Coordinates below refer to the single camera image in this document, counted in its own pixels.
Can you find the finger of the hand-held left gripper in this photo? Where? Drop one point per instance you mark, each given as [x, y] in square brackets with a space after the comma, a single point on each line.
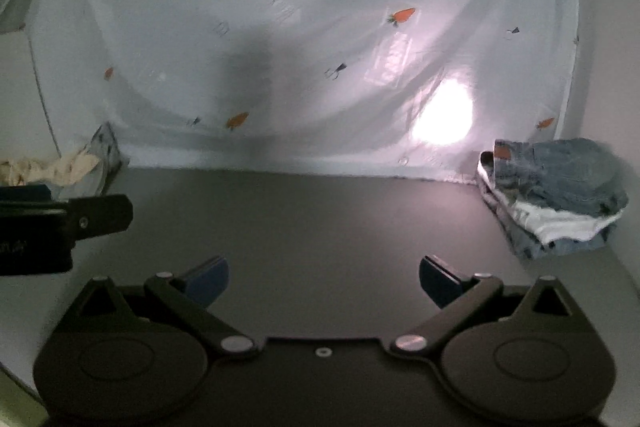
[105, 217]

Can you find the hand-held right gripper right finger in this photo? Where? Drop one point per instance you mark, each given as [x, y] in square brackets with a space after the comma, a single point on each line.
[440, 282]

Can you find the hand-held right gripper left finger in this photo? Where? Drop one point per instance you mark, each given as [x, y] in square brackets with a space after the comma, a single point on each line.
[207, 282]

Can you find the blue denim shorts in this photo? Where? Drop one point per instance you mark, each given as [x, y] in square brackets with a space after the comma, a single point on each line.
[560, 177]

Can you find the grey patterned cloth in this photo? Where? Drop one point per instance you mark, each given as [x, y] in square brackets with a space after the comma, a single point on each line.
[106, 152]

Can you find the beige crumpled cloth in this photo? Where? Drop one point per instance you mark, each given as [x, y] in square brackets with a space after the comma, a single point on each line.
[50, 169]

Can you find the light blue patterned folded garment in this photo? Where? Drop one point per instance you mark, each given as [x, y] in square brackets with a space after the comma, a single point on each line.
[535, 247]

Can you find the white folded garment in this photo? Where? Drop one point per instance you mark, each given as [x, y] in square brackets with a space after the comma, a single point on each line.
[565, 222]

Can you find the white carrot-print sheet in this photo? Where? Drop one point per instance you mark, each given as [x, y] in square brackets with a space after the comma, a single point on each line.
[320, 32]

